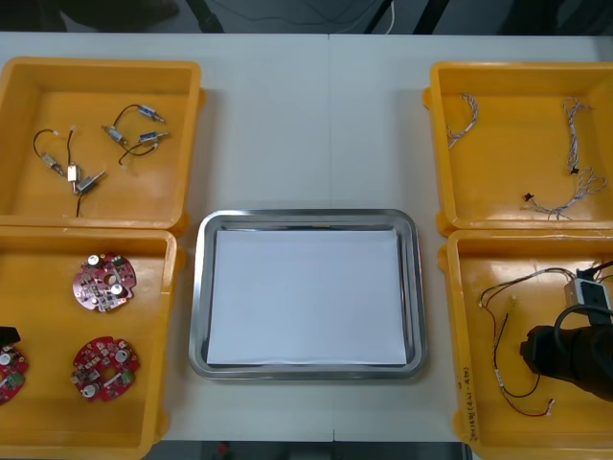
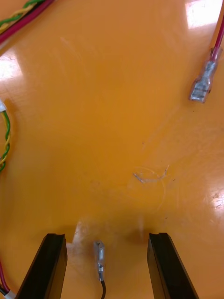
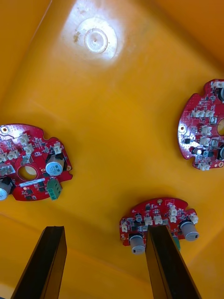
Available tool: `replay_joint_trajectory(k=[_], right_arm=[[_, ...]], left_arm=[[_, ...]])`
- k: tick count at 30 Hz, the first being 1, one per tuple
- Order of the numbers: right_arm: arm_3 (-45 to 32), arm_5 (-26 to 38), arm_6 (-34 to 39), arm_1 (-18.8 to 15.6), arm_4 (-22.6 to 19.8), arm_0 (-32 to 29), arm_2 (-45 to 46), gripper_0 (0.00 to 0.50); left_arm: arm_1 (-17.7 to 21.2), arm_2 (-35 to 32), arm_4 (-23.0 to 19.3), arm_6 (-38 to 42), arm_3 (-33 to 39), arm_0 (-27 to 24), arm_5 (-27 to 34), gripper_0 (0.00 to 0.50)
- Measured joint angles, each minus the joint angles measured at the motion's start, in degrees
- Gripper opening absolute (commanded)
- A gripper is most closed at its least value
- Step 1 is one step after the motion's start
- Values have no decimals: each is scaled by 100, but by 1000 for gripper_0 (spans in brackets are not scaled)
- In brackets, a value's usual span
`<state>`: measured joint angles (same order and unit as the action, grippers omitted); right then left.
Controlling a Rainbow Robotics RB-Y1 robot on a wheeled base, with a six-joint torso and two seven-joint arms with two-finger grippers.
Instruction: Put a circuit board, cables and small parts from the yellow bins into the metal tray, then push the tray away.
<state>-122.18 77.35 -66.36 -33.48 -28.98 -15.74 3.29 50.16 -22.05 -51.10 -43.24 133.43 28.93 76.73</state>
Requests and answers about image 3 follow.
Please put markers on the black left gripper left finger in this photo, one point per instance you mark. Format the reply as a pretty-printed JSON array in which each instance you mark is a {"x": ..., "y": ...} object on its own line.
[{"x": 42, "y": 268}]

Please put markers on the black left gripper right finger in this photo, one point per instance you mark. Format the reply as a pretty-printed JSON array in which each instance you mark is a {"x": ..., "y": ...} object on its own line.
[{"x": 168, "y": 268}]

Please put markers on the round red circuit board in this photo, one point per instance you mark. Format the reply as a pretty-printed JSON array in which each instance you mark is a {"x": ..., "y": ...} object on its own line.
[
  {"x": 193, "y": 130},
  {"x": 35, "y": 154},
  {"x": 161, "y": 210}
]

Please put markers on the yellow-orange plastic bin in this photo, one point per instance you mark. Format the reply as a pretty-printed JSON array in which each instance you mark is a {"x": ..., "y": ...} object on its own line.
[{"x": 112, "y": 140}]

